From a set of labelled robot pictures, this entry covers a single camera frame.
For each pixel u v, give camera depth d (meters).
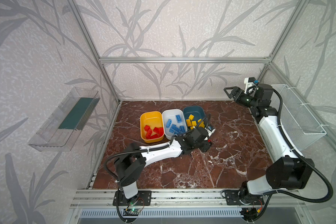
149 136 0.97
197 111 1.12
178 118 1.05
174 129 0.98
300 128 0.61
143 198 0.73
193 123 1.02
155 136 0.96
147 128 0.99
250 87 0.68
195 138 0.61
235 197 0.73
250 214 0.74
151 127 1.02
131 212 0.71
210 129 0.69
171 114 1.08
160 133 0.96
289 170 0.42
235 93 0.68
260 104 0.60
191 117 1.05
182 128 0.99
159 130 0.97
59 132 0.64
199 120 1.05
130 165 0.44
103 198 0.76
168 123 1.02
